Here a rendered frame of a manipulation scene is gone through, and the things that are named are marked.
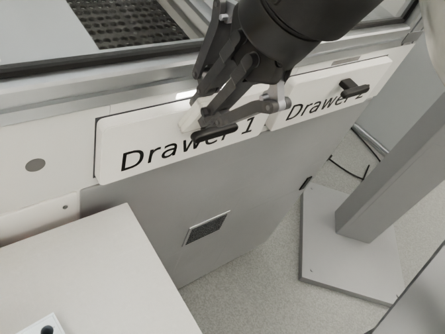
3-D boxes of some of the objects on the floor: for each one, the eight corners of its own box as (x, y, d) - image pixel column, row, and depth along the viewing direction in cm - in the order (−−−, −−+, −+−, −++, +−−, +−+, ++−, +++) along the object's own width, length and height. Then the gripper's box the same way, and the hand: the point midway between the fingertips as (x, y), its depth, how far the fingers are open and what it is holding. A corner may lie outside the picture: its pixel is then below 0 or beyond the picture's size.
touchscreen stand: (403, 311, 149) (725, 133, 75) (298, 279, 144) (529, 58, 70) (386, 211, 183) (595, 20, 108) (300, 183, 178) (457, -36, 104)
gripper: (228, -73, 29) (144, 88, 48) (305, 75, 27) (184, 179, 46) (295, -67, 33) (192, 79, 52) (367, 61, 31) (231, 163, 50)
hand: (198, 114), depth 46 cm, fingers closed, pressing on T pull
